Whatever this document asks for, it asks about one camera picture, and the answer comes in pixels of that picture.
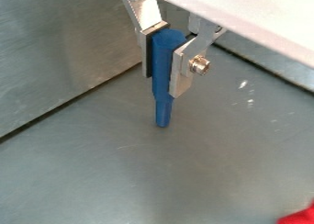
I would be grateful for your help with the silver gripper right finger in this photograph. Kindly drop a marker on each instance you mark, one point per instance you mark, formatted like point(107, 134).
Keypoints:
point(189, 57)

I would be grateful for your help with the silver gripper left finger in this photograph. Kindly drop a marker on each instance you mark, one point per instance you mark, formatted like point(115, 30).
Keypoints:
point(143, 12)

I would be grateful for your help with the blue stepped peg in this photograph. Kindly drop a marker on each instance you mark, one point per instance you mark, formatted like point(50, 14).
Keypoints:
point(166, 41)

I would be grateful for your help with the red stepped peg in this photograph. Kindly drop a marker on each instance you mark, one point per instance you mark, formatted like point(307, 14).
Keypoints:
point(301, 217)

